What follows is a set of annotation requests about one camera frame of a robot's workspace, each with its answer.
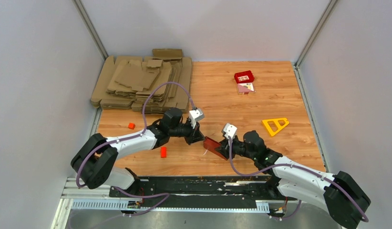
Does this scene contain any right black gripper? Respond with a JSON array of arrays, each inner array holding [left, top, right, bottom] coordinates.
[[215, 135, 257, 161]]

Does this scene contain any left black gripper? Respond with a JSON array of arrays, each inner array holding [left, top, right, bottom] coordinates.
[[169, 118, 206, 146]]

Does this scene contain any red paper box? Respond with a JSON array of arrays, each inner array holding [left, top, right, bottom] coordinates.
[[203, 136, 228, 160]]

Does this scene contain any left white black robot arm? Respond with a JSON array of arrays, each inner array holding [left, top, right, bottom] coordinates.
[[71, 107, 205, 197]]

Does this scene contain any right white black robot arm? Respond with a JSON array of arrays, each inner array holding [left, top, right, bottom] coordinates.
[[217, 129, 371, 229]]

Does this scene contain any clear card box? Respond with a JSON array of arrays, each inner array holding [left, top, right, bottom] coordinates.
[[237, 83, 256, 95]]

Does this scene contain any small red block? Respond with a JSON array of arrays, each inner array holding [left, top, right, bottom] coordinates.
[[160, 146, 167, 158]]

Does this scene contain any yellow triangular plastic piece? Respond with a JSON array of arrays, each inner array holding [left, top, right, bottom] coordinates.
[[261, 118, 289, 137]]

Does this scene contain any small orange cube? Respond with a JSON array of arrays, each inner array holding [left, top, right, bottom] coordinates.
[[128, 123, 135, 130]]

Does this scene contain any red toy brick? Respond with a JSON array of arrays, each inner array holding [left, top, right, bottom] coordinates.
[[234, 70, 255, 83]]

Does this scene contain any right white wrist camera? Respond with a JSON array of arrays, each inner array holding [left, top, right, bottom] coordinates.
[[222, 123, 237, 140]]

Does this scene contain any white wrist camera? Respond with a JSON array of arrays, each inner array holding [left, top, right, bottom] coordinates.
[[188, 108, 205, 129], [222, 123, 237, 140]]

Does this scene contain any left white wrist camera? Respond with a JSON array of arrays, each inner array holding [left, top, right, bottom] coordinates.
[[188, 108, 205, 129]]

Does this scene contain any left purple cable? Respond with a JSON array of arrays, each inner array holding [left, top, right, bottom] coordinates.
[[76, 81, 196, 219]]

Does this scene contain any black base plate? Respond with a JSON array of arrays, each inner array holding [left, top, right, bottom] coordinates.
[[124, 176, 294, 202]]

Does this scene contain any aluminium frame rail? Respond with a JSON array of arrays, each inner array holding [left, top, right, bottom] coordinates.
[[51, 177, 358, 229]]

